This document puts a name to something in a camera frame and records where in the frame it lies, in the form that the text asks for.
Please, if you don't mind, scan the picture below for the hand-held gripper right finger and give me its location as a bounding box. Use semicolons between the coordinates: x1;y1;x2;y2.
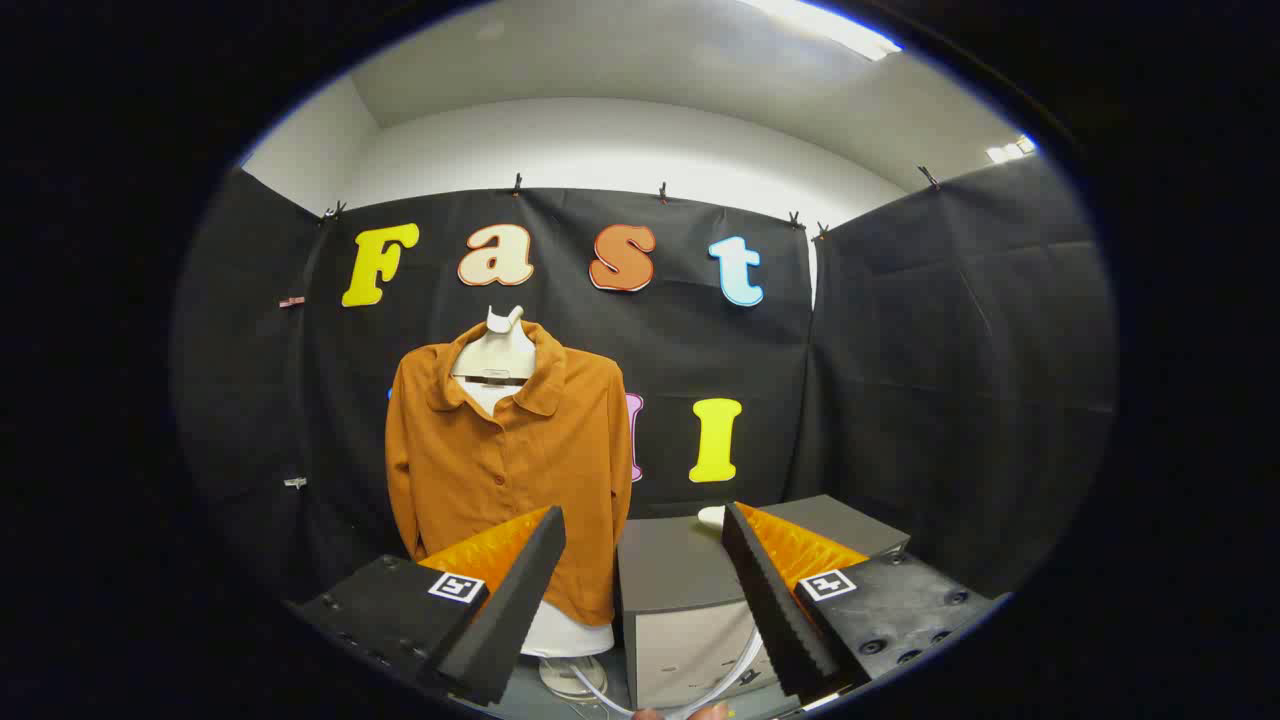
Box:
721;501;996;706

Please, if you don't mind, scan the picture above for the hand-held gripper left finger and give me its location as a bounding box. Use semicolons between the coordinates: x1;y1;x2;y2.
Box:
285;505;567;707

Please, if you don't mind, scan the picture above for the orange button-up shirt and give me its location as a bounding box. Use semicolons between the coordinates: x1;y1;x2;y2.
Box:
385;322;634;628

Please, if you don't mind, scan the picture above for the grey cabinet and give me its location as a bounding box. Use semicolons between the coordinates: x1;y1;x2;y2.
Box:
617;495;911;711

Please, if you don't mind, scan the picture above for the white mannequin torso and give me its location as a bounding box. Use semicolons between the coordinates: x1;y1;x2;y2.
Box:
452;305;616;701

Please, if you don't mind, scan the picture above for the black backdrop cloth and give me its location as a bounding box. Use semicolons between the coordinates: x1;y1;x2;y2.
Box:
170;150;1118;621

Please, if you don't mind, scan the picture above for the row of black clips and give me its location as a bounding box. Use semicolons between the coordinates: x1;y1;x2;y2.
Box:
320;170;943;241

